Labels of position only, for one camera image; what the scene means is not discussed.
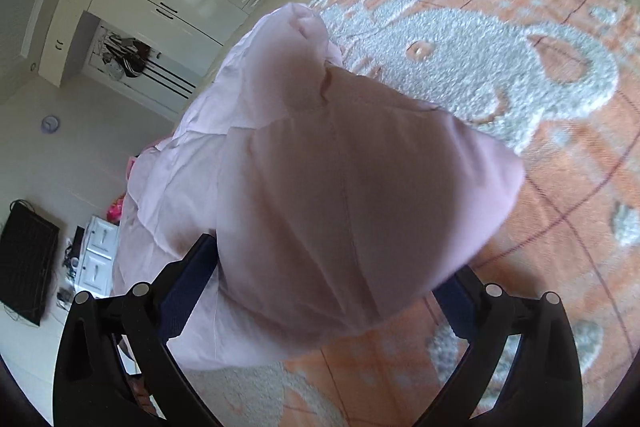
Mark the orange plaid printed blanket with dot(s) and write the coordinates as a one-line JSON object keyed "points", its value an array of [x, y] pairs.
{"points": [[500, 57]]}

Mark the black striped hanging bag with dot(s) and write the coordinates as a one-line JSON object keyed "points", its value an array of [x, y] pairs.
{"points": [[134, 66]]}

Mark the black flat television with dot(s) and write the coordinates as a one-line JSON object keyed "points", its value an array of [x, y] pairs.
{"points": [[25, 257]]}

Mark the white drawer chest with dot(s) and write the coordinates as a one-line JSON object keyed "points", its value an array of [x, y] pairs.
{"points": [[97, 257]]}

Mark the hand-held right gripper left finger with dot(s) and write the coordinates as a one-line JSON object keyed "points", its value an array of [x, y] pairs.
{"points": [[182, 302]]}

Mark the round wall clock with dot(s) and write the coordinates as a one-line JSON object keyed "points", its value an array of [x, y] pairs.
{"points": [[51, 123]]}

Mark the brown hanging bag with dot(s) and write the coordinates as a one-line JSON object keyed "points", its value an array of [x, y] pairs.
{"points": [[136, 47]]}

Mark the white hanging bag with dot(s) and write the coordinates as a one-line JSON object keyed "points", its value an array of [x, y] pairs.
{"points": [[112, 67]]}

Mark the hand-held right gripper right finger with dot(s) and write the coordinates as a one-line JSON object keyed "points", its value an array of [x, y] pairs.
{"points": [[457, 307]]}

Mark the pink quilted jacket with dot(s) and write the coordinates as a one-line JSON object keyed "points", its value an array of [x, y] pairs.
{"points": [[325, 182]]}

